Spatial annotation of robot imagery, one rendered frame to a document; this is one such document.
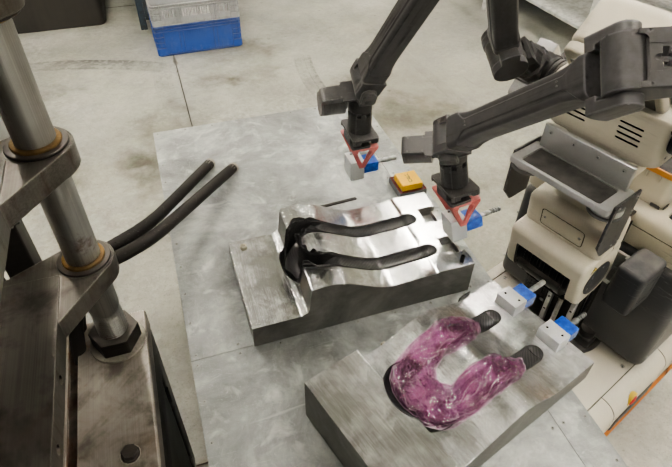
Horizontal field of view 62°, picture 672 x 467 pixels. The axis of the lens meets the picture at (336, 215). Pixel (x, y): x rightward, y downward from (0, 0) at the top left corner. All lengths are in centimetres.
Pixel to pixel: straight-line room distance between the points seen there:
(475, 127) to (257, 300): 57
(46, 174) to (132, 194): 205
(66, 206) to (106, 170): 216
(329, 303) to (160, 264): 148
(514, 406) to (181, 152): 117
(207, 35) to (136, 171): 145
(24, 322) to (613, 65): 94
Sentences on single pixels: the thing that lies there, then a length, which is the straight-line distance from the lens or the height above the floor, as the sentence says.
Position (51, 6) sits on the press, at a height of 18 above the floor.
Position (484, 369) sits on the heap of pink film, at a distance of 106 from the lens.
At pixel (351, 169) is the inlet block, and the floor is 94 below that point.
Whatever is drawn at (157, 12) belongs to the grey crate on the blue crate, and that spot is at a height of 31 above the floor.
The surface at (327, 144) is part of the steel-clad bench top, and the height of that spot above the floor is 80.
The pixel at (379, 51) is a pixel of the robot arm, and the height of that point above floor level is 129.
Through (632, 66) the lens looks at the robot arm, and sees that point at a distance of 78.
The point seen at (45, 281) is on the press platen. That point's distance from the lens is 109.
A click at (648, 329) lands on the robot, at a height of 47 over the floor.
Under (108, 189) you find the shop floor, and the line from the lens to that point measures 302.
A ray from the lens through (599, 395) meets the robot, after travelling 191.
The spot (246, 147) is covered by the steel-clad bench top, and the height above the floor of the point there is 80.
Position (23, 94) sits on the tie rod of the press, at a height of 138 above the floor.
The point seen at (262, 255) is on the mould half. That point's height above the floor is 86.
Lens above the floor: 177
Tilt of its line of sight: 42 degrees down
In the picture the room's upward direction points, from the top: 1 degrees clockwise
